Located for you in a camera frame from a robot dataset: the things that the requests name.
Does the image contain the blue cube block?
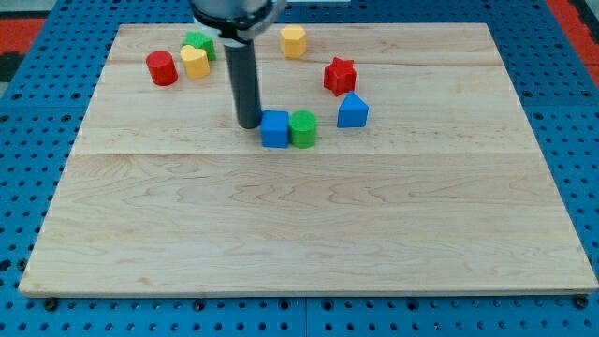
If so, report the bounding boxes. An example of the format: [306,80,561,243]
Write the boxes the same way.
[260,110,289,148]

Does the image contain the grey robot arm flange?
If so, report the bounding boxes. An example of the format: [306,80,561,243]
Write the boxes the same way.
[189,0,287,47]

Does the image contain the red star block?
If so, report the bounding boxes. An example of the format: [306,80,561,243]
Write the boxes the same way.
[323,57,358,96]

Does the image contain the green cylinder block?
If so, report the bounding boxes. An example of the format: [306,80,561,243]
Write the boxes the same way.
[289,110,317,149]

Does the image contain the blue triangle block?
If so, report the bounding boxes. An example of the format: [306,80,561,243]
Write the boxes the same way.
[337,91,370,128]

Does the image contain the light wooden board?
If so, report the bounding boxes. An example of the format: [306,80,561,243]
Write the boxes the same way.
[20,23,598,298]

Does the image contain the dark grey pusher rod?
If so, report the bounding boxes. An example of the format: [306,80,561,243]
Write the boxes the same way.
[225,41,262,129]

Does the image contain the yellow hexagon block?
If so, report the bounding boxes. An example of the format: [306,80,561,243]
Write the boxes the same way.
[280,24,307,59]

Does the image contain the yellow heart block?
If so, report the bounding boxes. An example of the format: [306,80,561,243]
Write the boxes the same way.
[180,45,211,80]

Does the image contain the green block behind heart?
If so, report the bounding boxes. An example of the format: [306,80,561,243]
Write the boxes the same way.
[182,31,217,61]

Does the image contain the red cylinder block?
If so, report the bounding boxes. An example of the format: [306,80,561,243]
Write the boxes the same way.
[145,51,179,86]

